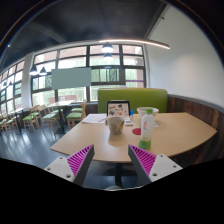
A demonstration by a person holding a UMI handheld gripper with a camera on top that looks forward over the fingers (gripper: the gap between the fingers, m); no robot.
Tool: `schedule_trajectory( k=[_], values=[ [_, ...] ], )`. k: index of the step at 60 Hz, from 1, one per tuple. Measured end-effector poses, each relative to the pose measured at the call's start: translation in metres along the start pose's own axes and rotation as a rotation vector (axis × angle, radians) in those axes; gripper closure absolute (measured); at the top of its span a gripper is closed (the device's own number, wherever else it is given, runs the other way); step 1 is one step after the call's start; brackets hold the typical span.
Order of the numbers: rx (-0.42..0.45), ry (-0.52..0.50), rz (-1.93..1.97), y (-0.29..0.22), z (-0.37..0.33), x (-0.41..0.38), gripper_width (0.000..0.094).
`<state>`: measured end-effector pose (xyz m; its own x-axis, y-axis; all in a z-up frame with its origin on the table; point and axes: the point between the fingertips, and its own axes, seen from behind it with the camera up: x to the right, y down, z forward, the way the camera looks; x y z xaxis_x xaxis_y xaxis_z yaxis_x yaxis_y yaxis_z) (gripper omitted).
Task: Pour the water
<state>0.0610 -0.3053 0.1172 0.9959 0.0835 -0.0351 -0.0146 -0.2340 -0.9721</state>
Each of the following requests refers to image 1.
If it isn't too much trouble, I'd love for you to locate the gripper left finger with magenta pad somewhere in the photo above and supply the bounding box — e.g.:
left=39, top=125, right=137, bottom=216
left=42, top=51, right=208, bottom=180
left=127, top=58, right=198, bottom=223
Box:
left=45, top=145, right=95, bottom=186

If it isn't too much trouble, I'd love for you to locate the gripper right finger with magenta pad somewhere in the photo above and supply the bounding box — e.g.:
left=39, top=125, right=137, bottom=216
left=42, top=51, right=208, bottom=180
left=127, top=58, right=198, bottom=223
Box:
left=128, top=145, right=182, bottom=186

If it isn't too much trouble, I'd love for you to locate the red round coaster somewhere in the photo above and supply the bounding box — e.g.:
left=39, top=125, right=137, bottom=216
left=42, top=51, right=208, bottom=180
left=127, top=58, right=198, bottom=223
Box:
left=132, top=128, right=141, bottom=135

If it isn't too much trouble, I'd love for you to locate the clear bottle with green cap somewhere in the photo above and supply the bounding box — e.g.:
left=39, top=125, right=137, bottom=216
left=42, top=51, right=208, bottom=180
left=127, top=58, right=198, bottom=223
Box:
left=139, top=109, right=155, bottom=150

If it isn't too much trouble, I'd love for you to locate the small white card box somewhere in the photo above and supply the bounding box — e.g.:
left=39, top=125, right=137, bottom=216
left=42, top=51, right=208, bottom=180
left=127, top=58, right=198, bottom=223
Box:
left=125, top=120, right=133, bottom=126

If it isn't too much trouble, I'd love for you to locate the white paper sheet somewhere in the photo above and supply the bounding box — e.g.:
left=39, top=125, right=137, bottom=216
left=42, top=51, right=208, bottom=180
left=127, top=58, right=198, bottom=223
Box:
left=82, top=114, right=107, bottom=124

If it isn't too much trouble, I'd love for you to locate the wooden chair with green seat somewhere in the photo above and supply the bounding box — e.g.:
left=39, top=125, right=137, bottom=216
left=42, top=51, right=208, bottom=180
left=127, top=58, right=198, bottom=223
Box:
left=38, top=105, right=60, bottom=133
left=66, top=101, right=86, bottom=129
left=22, top=107, right=39, bottom=131

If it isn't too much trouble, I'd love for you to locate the beige ceramic cup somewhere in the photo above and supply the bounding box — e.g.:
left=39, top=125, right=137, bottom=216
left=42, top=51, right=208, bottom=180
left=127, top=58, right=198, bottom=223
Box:
left=108, top=117, right=124, bottom=135

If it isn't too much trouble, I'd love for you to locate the white bowl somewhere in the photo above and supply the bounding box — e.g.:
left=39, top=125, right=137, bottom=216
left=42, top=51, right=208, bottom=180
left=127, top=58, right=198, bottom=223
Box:
left=136, top=106, right=160, bottom=118

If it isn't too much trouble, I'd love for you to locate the small blue-capped bottle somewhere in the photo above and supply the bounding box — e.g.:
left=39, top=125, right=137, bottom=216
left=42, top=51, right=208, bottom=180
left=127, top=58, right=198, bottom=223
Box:
left=130, top=110, right=134, bottom=120

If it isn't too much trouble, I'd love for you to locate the background wooden dining table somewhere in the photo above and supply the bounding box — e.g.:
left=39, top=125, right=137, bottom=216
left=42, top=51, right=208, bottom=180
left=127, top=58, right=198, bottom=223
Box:
left=48, top=100, right=74, bottom=134

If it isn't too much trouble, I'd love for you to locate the black framed menu stand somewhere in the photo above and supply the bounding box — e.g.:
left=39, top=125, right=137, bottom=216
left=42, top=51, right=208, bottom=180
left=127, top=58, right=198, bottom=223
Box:
left=107, top=101, right=130, bottom=118

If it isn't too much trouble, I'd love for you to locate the green upholstered booth bench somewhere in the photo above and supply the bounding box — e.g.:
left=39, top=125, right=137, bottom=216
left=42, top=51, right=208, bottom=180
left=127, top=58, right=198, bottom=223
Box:
left=98, top=88, right=168, bottom=113

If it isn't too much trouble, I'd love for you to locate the grey pendant lamp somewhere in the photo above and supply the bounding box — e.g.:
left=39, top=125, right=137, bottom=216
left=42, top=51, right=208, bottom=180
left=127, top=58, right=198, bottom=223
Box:
left=29, top=65, right=39, bottom=76
left=102, top=42, right=113, bottom=53

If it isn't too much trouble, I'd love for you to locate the long linear ceiling light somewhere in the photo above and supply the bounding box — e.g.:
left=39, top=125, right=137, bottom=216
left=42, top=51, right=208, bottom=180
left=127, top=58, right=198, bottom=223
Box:
left=98, top=39, right=170, bottom=49

